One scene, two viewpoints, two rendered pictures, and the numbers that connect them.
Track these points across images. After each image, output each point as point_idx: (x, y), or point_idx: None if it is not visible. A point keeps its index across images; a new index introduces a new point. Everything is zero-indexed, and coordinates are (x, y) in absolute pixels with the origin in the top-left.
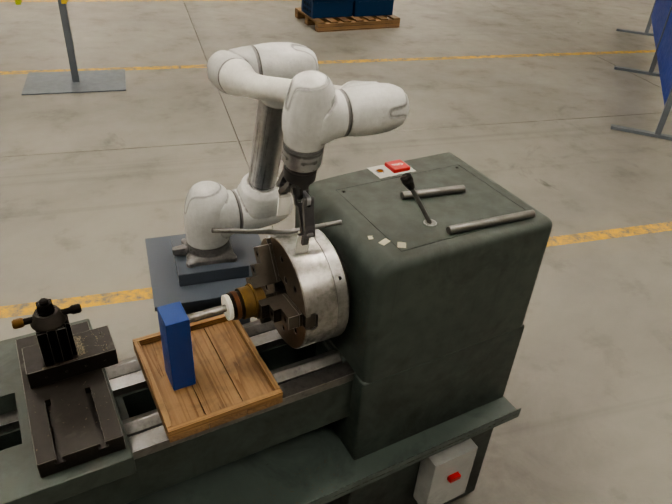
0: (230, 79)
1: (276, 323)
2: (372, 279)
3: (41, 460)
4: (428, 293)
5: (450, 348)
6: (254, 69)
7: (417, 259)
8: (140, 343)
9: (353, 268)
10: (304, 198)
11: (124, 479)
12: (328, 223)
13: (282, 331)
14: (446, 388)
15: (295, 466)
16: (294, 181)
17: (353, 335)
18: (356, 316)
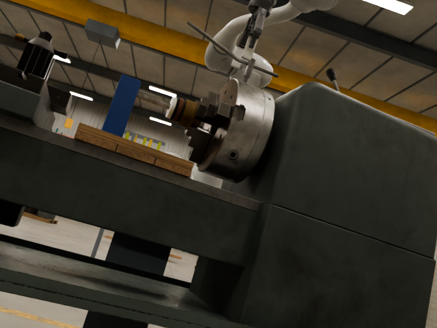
0: (221, 30)
1: (201, 164)
2: (298, 89)
3: None
4: (344, 133)
5: (361, 226)
6: (235, 49)
7: (337, 91)
8: None
9: (281, 103)
10: (260, 7)
11: (9, 156)
12: (268, 70)
13: (205, 161)
14: (354, 289)
15: (170, 306)
16: (255, 2)
17: (269, 164)
18: (276, 141)
